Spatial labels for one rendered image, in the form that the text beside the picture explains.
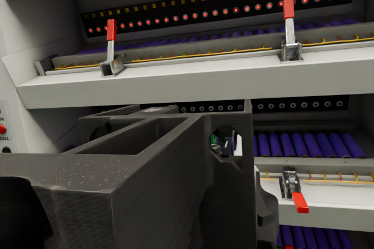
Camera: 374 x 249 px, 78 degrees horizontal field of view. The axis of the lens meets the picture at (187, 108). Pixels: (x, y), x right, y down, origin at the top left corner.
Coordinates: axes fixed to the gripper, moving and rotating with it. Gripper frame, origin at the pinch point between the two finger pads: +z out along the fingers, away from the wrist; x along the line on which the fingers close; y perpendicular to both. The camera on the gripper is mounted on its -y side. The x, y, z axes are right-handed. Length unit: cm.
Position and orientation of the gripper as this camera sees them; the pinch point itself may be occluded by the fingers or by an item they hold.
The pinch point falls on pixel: (215, 164)
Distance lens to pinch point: 23.7
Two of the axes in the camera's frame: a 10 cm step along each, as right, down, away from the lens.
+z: 2.5, -1.3, 9.6
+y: -0.7, -9.9, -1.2
